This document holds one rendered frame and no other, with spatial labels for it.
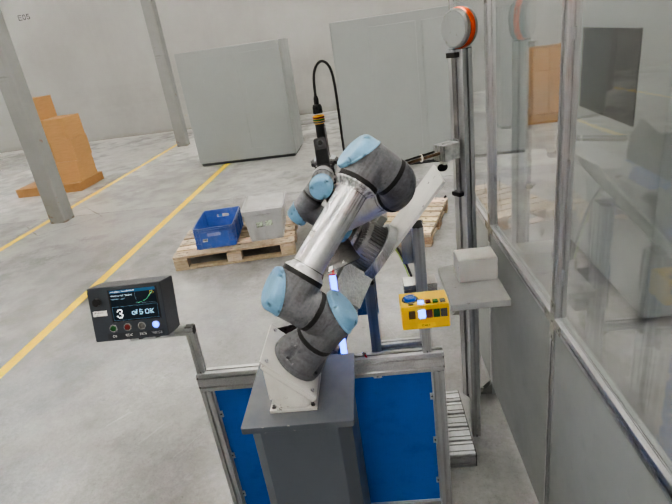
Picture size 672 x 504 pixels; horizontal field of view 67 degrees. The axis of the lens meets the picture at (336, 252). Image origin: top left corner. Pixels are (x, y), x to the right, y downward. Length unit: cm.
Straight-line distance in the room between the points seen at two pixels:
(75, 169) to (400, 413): 863
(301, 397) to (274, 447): 16
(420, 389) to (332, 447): 58
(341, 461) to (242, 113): 822
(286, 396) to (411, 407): 70
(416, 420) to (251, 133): 781
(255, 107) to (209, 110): 82
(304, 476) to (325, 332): 44
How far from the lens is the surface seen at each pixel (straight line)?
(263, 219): 501
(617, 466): 158
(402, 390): 196
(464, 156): 237
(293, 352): 142
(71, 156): 1002
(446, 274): 238
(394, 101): 748
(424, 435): 211
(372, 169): 134
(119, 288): 186
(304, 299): 131
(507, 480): 262
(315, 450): 150
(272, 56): 914
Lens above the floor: 193
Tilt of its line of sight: 23 degrees down
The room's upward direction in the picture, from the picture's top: 8 degrees counter-clockwise
